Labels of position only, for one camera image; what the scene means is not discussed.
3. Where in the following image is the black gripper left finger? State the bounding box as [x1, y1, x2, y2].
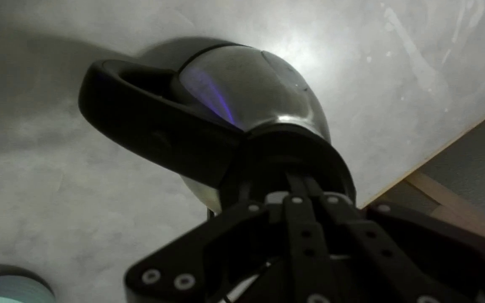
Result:
[123, 193, 335, 303]

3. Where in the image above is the teal bowl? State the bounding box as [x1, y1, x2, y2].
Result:
[0, 263, 57, 303]

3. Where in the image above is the black kettle lid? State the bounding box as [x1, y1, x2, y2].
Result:
[219, 122, 358, 211]

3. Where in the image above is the stainless steel electric kettle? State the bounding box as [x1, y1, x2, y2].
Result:
[77, 38, 333, 216]

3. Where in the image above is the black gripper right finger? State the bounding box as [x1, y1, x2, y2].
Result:
[316, 193, 485, 303]

